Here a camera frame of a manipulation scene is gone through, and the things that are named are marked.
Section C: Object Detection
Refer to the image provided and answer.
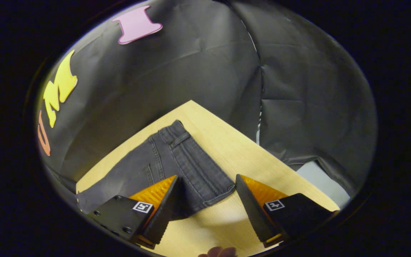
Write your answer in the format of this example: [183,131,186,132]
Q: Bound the dark grey jeans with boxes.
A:
[76,120,236,220]

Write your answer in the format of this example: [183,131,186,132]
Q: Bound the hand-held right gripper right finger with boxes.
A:
[235,174,339,248]

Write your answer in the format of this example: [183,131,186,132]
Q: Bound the black backdrop cloth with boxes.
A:
[36,0,378,198]

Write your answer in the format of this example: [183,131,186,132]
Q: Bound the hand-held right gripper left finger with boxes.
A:
[85,174,184,250]

